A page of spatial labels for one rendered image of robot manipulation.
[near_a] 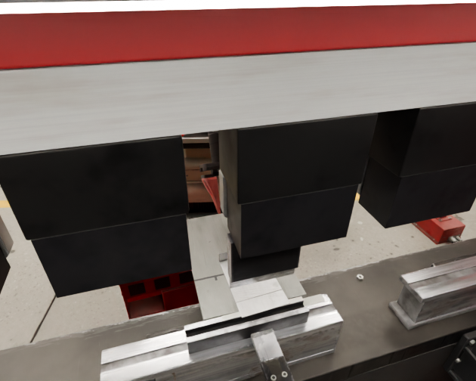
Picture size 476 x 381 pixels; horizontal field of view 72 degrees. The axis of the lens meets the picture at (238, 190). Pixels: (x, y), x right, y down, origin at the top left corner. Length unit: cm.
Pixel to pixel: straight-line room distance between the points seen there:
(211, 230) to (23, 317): 153
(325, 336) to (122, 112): 50
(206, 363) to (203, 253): 20
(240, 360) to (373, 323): 30
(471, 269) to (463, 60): 50
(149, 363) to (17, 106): 41
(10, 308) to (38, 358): 143
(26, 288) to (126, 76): 202
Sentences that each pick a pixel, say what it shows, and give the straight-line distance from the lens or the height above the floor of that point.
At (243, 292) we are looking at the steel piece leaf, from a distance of 59.
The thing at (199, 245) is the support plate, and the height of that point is 100.
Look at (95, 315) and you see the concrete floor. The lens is 194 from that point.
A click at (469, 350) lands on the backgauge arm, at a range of 85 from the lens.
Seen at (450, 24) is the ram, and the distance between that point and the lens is 39.
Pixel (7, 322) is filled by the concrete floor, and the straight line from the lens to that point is 212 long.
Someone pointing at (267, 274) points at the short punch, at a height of 110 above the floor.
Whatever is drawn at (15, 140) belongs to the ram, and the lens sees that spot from 30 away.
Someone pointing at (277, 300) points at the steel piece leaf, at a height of 100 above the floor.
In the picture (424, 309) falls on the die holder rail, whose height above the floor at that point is 93.
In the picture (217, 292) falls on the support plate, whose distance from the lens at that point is 59.
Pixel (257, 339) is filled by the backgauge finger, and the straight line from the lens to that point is 53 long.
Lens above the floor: 146
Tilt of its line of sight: 33 degrees down
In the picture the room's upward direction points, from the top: straight up
